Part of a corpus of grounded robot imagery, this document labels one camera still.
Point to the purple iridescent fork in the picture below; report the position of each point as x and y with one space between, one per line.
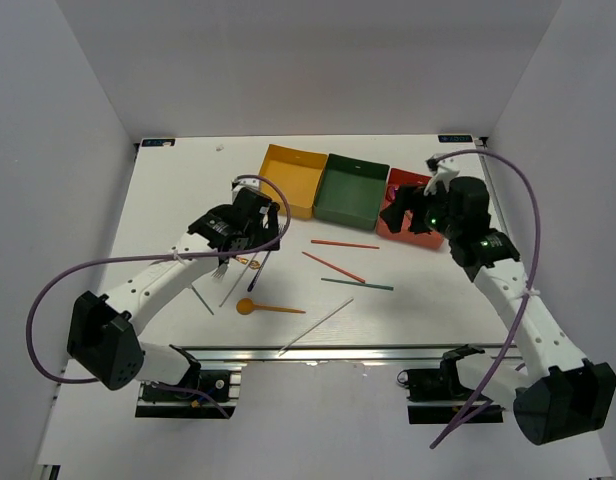
275 247

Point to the teal chopstick right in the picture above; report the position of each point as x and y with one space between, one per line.
359 284

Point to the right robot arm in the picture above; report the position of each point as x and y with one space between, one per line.
560 393

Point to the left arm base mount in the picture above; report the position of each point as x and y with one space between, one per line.
214 396

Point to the fork with green marbled handle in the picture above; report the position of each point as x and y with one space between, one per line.
219 272

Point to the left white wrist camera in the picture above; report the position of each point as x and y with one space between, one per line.
250 183

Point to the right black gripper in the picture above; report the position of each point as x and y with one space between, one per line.
405 199

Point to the teal chopstick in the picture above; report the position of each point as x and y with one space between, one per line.
201 299
359 284

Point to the white chopstick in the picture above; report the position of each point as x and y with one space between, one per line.
315 325
239 278

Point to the left blue table label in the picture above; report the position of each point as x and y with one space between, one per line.
157 142

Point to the yellow paper box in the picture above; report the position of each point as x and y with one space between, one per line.
297 174

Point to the red paper box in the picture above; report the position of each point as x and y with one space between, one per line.
432 240

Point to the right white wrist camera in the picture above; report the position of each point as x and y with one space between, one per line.
443 170

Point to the green paper box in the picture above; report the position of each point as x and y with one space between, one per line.
351 192

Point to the blue table label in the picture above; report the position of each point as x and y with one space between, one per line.
455 138
157 142

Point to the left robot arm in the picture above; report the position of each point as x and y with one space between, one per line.
105 329

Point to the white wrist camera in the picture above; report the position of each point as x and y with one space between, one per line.
443 170
250 183

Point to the orange chopstick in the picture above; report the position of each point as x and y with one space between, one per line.
343 244
334 267

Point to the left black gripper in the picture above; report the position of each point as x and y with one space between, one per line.
260 230

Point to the orange chopstick lower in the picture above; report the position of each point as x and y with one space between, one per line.
334 267

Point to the gold fork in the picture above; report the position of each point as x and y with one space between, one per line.
245 261

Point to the teal chopstick left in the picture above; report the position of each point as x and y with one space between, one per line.
201 299

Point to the orange chopstick upper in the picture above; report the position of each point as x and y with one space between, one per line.
343 244

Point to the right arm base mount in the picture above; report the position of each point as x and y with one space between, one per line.
434 393

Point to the right blue table label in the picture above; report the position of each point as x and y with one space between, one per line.
455 138

